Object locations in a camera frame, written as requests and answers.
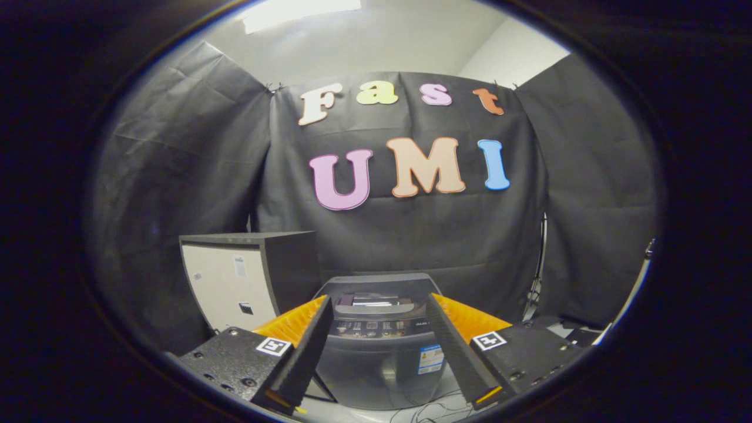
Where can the black stand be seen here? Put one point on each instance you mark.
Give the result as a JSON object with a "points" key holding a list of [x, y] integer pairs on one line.
{"points": [[540, 264]]}

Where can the grey washing machine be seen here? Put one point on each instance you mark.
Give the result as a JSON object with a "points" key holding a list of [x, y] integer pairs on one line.
{"points": [[376, 370]]}

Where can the ceiling light panel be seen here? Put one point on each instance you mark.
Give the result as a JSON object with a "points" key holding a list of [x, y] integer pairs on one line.
{"points": [[299, 13]]}

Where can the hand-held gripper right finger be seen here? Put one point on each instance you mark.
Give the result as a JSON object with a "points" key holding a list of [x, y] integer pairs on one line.
{"points": [[455, 352]]}

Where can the black box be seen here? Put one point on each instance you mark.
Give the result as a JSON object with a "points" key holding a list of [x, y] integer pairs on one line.
{"points": [[581, 335]]}

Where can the white and black cabinet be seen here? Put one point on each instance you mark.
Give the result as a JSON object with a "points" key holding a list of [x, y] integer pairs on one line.
{"points": [[223, 282]]}

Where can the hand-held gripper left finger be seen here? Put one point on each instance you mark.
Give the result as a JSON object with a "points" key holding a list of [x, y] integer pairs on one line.
{"points": [[305, 352]]}

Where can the black backdrop cloth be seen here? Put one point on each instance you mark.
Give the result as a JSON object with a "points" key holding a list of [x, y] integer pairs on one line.
{"points": [[194, 158]]}

